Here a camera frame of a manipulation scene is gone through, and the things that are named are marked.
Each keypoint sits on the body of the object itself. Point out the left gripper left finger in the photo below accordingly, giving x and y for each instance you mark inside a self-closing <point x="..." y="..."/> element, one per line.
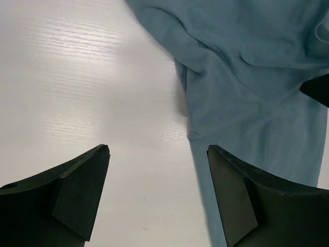
<point x="57" y="207"/>

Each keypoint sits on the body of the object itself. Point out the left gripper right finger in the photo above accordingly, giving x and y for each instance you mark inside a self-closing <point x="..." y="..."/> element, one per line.
<point x="258" y="208"/>

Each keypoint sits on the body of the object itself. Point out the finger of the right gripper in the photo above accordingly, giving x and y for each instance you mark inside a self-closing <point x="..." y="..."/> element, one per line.
<point x="317" y="89"/>

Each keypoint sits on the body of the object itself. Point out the grey-blue t shirt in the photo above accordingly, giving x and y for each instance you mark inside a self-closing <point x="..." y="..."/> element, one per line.
<point x="241" y="64"/>

